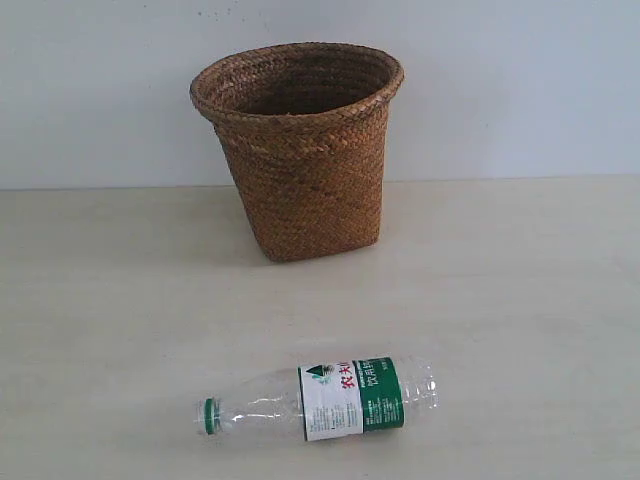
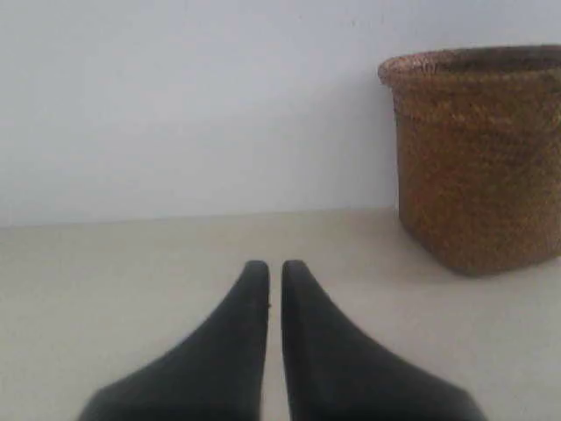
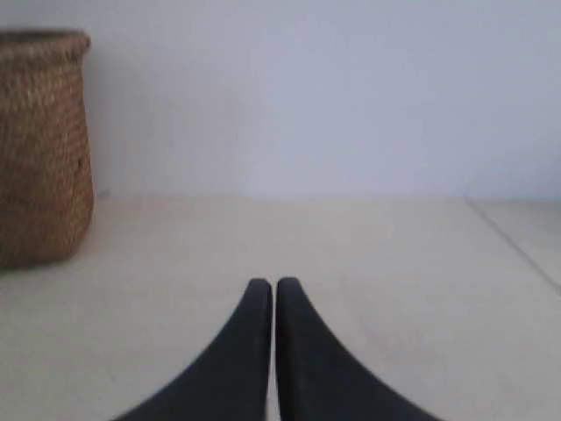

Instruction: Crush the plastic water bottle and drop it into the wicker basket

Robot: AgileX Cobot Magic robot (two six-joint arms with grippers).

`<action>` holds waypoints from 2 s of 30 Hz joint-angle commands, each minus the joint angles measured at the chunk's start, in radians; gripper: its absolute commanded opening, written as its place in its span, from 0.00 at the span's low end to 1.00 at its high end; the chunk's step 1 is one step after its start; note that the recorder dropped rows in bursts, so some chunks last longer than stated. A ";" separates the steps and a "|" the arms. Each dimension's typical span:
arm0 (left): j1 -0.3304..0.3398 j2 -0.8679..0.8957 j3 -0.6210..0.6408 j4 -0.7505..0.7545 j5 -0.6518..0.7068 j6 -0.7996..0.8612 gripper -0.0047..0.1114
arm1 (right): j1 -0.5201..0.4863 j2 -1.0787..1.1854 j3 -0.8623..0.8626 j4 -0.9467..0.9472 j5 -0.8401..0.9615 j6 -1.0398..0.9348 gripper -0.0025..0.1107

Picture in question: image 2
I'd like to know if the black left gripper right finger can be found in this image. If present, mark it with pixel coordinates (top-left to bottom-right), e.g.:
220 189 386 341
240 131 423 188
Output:
281 260 483 420

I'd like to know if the brown woven wicker basket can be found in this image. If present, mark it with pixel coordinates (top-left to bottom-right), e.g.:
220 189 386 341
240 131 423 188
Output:
378 44 560 275

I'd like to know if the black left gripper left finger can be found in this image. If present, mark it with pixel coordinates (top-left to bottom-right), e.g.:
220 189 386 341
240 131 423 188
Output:
79 260 269 420

